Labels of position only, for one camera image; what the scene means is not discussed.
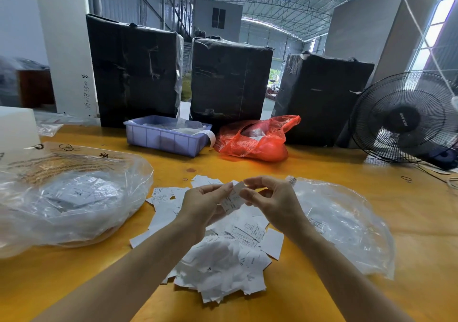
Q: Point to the person's right hand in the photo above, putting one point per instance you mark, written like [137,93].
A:
[280,205]

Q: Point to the person's left hand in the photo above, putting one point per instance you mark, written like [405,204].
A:
[202,209]

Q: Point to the white paper label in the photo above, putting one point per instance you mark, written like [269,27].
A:
[232,199]

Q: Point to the pile of white labels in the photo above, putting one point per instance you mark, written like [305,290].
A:
[222,268]

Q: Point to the clear plastic bag black print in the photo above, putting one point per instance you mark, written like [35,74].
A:
[350,225]

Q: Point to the large clear bag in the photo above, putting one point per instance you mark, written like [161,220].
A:
[73,200]

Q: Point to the person's right forearm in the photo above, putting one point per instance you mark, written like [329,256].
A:
[350,279]

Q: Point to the person's left forearm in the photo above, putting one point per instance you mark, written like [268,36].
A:
[125,279]

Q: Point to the red plastic bag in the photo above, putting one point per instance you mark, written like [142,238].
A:
[256,142]

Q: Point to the blue plastic bin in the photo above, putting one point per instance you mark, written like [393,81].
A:
[157,136]

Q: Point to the large black wrapped bale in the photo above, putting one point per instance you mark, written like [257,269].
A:
[323,102]
[232,82]
[136,73]

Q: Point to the black table fan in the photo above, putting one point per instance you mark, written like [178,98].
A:
[402,118]

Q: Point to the grey cabin with window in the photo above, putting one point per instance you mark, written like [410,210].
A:
[218,19]

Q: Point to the white foam box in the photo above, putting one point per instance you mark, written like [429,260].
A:
[18,129]

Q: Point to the brown wooden cabinet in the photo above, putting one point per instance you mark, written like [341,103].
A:
[36,87]

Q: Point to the white pillar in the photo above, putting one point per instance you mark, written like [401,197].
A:
[68,46]

